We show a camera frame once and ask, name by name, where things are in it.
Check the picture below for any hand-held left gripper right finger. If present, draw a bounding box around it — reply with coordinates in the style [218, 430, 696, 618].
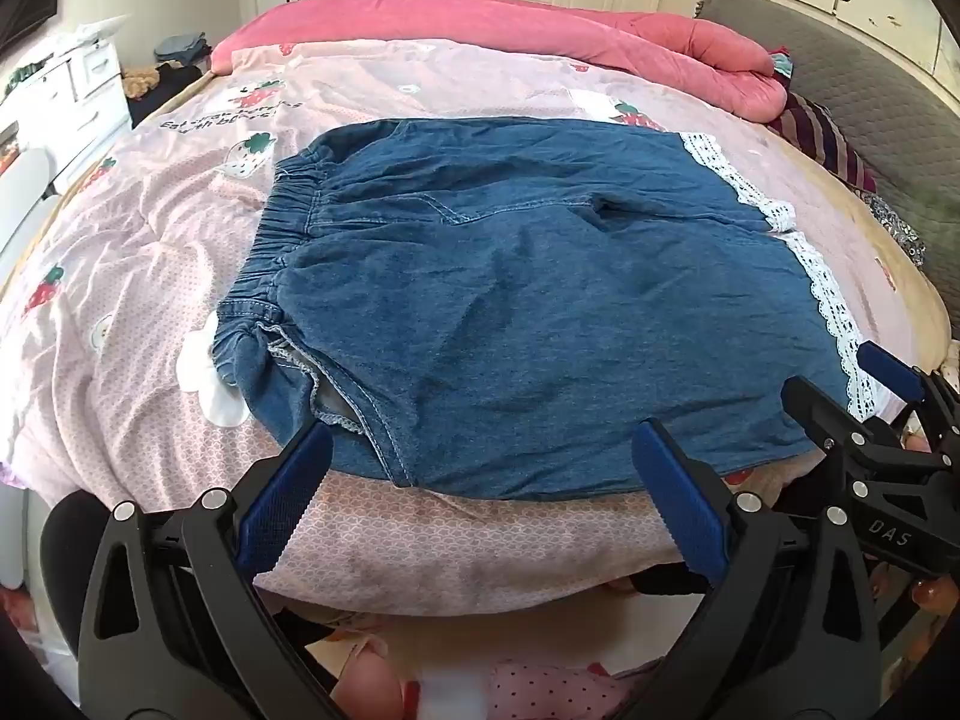
[622, 418, 893, 720]

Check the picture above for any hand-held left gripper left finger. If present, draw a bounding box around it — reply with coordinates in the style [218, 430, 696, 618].
[77, 418, 353, 720]

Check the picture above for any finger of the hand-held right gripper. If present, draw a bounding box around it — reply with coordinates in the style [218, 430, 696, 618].
[780, 373, 880, 466]
[857, 341, 960, 451]

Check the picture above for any blue denim skirt lace hem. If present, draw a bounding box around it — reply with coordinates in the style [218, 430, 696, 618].
[212, 118, 902, 502]

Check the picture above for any person's right hand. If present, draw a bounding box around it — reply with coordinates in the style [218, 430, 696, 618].
[909, 579, 960, 617]

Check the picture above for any dark floral cloth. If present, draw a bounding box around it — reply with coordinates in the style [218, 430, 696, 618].
[861, 191, 929, 268]

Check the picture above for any pink dotted cloth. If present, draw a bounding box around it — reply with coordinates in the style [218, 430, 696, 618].
[315, 634, 661, 720]

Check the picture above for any striped purple pillow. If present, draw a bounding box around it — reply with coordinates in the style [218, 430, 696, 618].
[769, 90, 878, 197]

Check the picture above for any pink strawberry print quilt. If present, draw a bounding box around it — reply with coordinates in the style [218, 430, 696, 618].
[0, 37, 955, 620]

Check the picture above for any grey quilted headboard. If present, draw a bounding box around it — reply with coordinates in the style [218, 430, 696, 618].
[694, 0, 960, 297]

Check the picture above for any white desk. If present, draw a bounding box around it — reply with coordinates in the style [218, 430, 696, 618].
[0, 120, 62, 271]

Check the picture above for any white drawer cabinet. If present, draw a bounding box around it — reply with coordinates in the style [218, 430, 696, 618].
[21, 36, 134, 175]

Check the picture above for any pile of dark clothes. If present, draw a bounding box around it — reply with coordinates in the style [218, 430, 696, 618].
[127, 28, 216, 127]

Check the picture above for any rose pink comforter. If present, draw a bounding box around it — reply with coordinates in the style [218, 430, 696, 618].
[212, 0, 790, 122]

